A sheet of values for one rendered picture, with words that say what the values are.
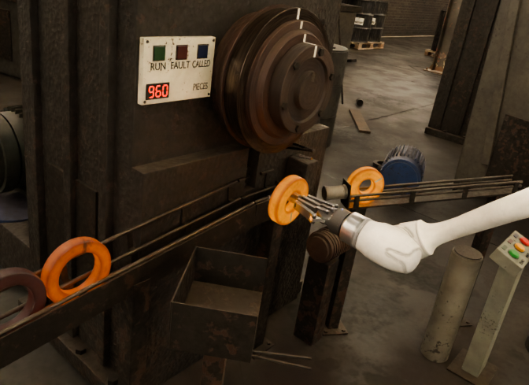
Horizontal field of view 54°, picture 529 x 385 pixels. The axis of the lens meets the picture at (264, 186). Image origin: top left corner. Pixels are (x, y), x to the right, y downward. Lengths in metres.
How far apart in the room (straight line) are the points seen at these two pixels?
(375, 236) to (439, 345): 1.11
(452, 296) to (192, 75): 1.36
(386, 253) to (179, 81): 0.75
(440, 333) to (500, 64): 2.41
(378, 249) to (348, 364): 1.00
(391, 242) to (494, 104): 2.98
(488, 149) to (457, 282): 2.19
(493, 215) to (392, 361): 1.17
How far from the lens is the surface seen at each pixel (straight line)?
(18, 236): 2.47
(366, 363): 2.31
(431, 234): 1.48
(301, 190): 1.55
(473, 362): 2.42
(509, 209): 1.31
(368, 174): 2.07
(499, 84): 4.23
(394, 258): 1.35
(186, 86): 1.55
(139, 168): 1.53
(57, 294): 1.40
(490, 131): 4.27
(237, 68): 1.53
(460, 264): 2.19
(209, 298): 1.46
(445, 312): 2.31
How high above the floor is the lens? 1.46
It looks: 23 degrees down
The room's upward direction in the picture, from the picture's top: 8 degrees clockwise
